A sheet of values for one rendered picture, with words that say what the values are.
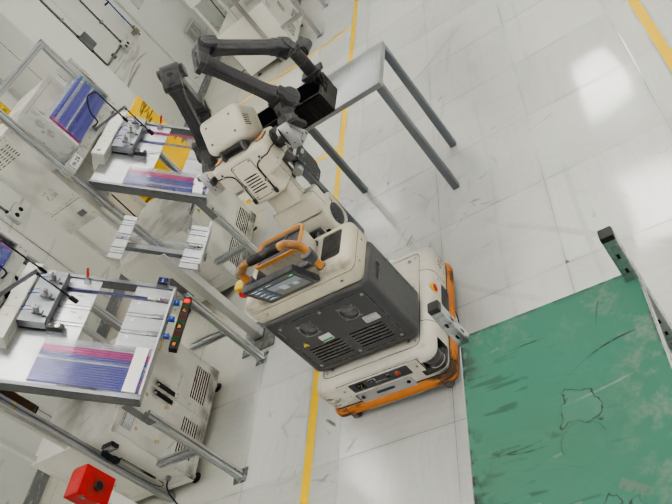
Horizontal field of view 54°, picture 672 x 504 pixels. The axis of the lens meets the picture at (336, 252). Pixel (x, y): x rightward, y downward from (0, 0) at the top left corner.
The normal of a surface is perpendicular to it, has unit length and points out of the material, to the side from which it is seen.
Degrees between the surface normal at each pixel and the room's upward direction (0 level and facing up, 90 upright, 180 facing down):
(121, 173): 44
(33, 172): 90
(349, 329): 90
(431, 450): 0
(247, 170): 82
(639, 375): 0
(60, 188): 90
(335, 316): 90
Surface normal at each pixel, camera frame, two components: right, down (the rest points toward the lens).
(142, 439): 0.80, -0.40
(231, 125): -0.47, 0.10
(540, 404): -0.60, -0.61
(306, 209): -0.17, 0.60
